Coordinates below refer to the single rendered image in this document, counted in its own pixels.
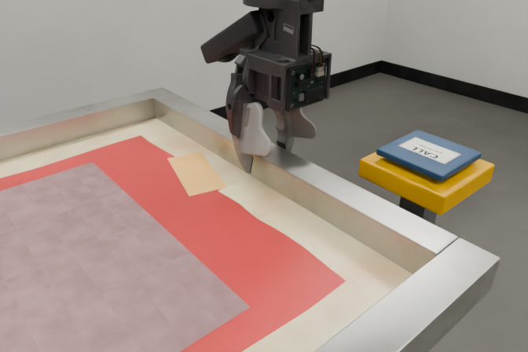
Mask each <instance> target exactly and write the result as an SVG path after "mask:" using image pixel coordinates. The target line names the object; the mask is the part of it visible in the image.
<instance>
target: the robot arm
mask: <svg viewBox="0 0 528 352"><path fill-rule="evenodd" d="M243 4H244V5H246V6H251V7H256V8H258V10H254V11H250V12H249V13H247V14H246V15H244V16H242V17H241V18H240V19H239V20H237V21H236V22H234V23H233V24H231V25H229V26H228V27H227V28H225V29H224V30H223V31H221V32H219V33H218V34H216V35H215V36H214V37H213V38H211V39H209V40H208V41H206V42H205V43H204V44H203V45H201V47H200V48H201V51H202V54H203V58H204V60H205V62H206V63H207V64H210V63H214V62H217V61H218V62H222V63H227V62H230V61H233V60H234V59H235V58H236V57H237V56H238V55H239V57H238V58H237V59H236V60H235V61H234V64H236V69H235V73H231V81H230V84H229V89H228V92H227V95H226V102H225V108H226V114H227V119H228V124H229V132H230V133H231V134H232V138H233V144H234V148H235V150H236V154H237V157H238V160H239V161H240V164H241V166H242V167H243V169H244V171H245V172H246V173H248V174H250V173H251V167H252V162H253V156H264V157H267V156H269V155H270V153H271V149H272V143H271V140H270V138H269V137H268V136H267V134H266V132H265V131H264V130H263V126H262V123H263V116H264V112H263V108H262V106H261V104H260V103H258V102H253V103H252V98H254V99H259V100H261V101H265V102H266V104H267V105H269V108H271V109H272V110H273V111H274V113H275V115H276V118H277V122H276V129H277V133H278V137H277V144H278V146H280V147H281V148H283V149H286V150H288V151H289V152H291V151H292V147H293V145H294V141H295V138H311V139H312V138H315V137H316V134H317V131H316V127H315V126H314V124H313V123H312V122H310V121H309V120H308V119H307V118H306V117H305V116H304V115H303V112H302V109H301V108H302V107H305V106H307V105H311V104H314V103H317V102H319V101H323V100H324V99H329V87H330V75H331V64H332V53H329V52H325V51H322V50H321V48H320V47H319V46H315V45H311V43H312V27H313V13H318V12H323V11H324V0H243ZM311 46H314V47H316V48H318V49H314V48H312V47H311ZM326 66H327V71H326ZM325 76H326V83H325ZM252 155H253V156H252Z"/></svg>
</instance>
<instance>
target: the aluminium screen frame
mask: <svg viewBox="0 0 528 352"><path fill-rule="evenodd" d="M152 118H157V119H158V120H160V121H162V122H163V123H166V124H167V125H168V126H170V127H172V128H174V129H175V130H176V131H178V132H180V133H181V134H184V135H185V136H186V137H188V138H190V139H192V140H193V141H195V142H196V143H198V144H199V145H202V146H203V147H204V148H206V149H208V150H210V151H211V152H213V153H214V154H216V155H217V156H220V157H221V158H223V159H224V160H226V161H228V162H229V163H231V164H232V165H234V166H236V167H238V168H239V169H241V170H242V171H244V169H243V167H242V166H241V164H240V161H239V160H238V157H237V153H236V150H235V148H234V144H233V138H232V134H231V133H230V132H229V124H228V120H227V119H224V118H222V117H221V116H219V115H216V114H214V113H213V112H210V111H208V110H207V109H205V108H202V107H200V106H199V105H197V104H194V103H192V102H191V101H188V100H186V99H185V98H183V97H180V96H178V95H177V94H175V93H172V92H170V91H169V90H166V89H164V88H163V87H160V88H157V89H153V90H147V91H144V92H140V93H134V94H131V95H127V96H124V97H118V98H114V99H111V100H107V101H102V102H98V103H94V104H88V105H85V106H82V107H78V108H72V109H68V110H65V111H62V112H55V113H52V114H49V115H43V116H39V117H35V118H32V119H26V120H23V121H19V122H15V123H10V124H6V125H3V126H0V161H2V160H7V159H10V158H13V157H16V156H21V155H23V154H27V153H29V152H35V151H38V150H41V149H46V148H49V147H52V146H55V145H60V144H63V143H66V142H69V141H74V140H77V139H80V138H85V137H88V136H91V135H95V134H99V133H102V132H105V131H108V130H114V129H116V128H120V127H124V126H127V125H130V124H133V123H139V122H141V121H145V120H147V119H152ZM271 143H272V142H271ZM252 156H253V155H252ZM244 172H245V171H244ZM249 175H251V176H252V177H254V178H256V179H257V180H259V181H260V182H262V183H264V184H265V185H268V186H269V187H270V188H272V189H274V190H276V191H277V192H279V193H280V194H282V195H283V196H286V197H287V198H288V199H290V200H292V201H294V202H295V203H297V204H298V205H300V206H301V207H304V208H305V209H307V210H308V211H310V212H312V213H313V214H315V215H316V216H318V217H319V218H322V219H323V220H325V221H326V222H328V223H330V224H331V225H333V226H335V227H336V228H337V229H340V230H341V231H343V232H344V233H346V234H348V235H349V236H351V237H353V238H354V239H356V240H358V241H359V242H361V243H363V244H364V245H366V246H367V247H369V248H371V249H372V250H374V251H376V252H377V253H379V254H381V255H382V256H384V257H385V258H387V259H389V260H391V261H392V262H394V263H396V264H397V265H399V266H400V267H402V268H403V269H405V270H407V271H409V272H410V273H412V276H410V277H409V278H407V279H406V280H405V281H403V282H402V283H401V284H399V285H398V286H397V287H396V288H395V289H394V290H392V291H391V292H389V293H388V294H387V295H385V296H384V297H383V298H382V299H381V300H380V301H378V302H377V303H376V304H374V305H373V306H371V307H370V308H369V309H368V310H366V311H365V312H364V313H363V314H362V315H360V316H359V317H358V318H356V319H355V320H354V321H352V322H351V323H350V324H348V325H347V326H346V327H345V328H344V329H343V330H341V331H340V332H338V333H337V334H336V335H334V336H333V337H332V338H331V339H330V340H329V341H327V342H326V343H325V344H323V345H322V346H320V347H319V348H318V349H317V350H315V351H314V352H428V351H429V350H430V349H431V348H432V347H433V346H434V345H435V344H436V343H437V342H438V341H439V340H440V339H441V338H443V337H444V336H445V335H446V334H447V333H448V332H449V331H450V330H451V329H452V328H453V327H454V326H455V325H456V324H457V323H458V322H459V321H460V320H461V319H462V318H463V317H464V316H465V315H466V314H467V313H468V312H469V311H470V310H471V309H472V308H473V307H474V306H475V305H476V304H477V303H478V302H479V301H480V300H481V299H482V298H483V297H484V296H485V295H486V294H487V293H488V292H489V291H490V290H491V288H492V284H493V280H494V277H495V274H496V271H497V267H498V264H499V261H500V258H499V257H497V256H496V255H493V254H491V253H489V252H488V251H485V250H483V249H481V248H480V247H477V246H476V245H474V244H472V243H470V242H468V241H466V240H464V239H462V238H458V236H456V235H454V234H452V233H450V232H448V231H446V230H444V229H442V228H440V227H438V226H436V225H434V224H432V223H430V222H428V221H426V220H424V219H422V218H420V217H418V216H416V215H414V214H412V213H410V212H408V211H406V210H404V209H402V208H400V207H398V206H396V205H395V204H393V203H391V202H389V201H387V200H385V199H383V198H381V197H379V196H377V195H375V194H373V193H371V192H369V191H367V190H365V189H363V188H361V187H359V186H357V185H355V184H353V183H351V182H349V181H347V180H345V179H343V178H341V177H339V176H337V175H335V174H333V173H331V172H329V171H327V170H325V169H323V168H321V167H319V166H317V165H315V164H314V163H311V162H310V161H308V160H306V159H303V158H302V157H300V156H297V155H296V154H294V153H292V152H289V151H288V150H286V149H284V148H281V147H280V146H278V145H275V144H274V143H272V149H271V153H270V154H269V156H267V157H264V156H253V162H252V167H251V173H250V174H249Z"/></svg>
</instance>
